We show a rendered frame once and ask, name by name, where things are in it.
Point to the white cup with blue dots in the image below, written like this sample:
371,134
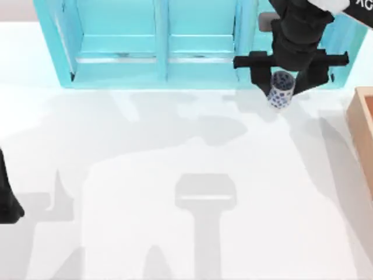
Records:
279,97

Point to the pale grey rounded box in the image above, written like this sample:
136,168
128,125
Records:
265,21

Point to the shallow salmon-coloured box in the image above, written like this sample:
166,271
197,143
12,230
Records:
360,131

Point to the light blue rack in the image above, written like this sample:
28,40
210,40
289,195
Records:
122,23

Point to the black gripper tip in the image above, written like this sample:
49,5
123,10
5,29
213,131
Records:
7,198

